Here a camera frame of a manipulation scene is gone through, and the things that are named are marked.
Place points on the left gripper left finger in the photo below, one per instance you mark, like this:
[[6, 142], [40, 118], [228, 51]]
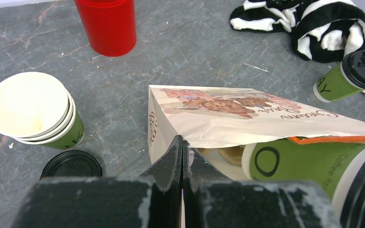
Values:
[[151, 200]]

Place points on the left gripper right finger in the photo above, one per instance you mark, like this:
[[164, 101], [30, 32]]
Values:
[[212, 200]]

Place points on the brown paper takeout bag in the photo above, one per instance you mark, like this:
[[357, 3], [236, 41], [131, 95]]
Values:
[[213, 117]]

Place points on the green paper coffee cup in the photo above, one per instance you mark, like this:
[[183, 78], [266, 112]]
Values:
[[334, 85]]

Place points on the black plastic cup lid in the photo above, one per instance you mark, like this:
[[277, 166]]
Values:
[[353, 65]]

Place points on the stack of black lids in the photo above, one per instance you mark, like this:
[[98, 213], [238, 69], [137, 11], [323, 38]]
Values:
[[72, 163]]

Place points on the stack of paper cups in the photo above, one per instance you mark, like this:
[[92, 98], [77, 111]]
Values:
[[37, 109]]

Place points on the red cup holder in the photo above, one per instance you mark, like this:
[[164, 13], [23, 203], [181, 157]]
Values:
[[109, 25]]

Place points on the black white striped cloth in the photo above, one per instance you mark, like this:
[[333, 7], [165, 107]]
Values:
[[324, 31]]

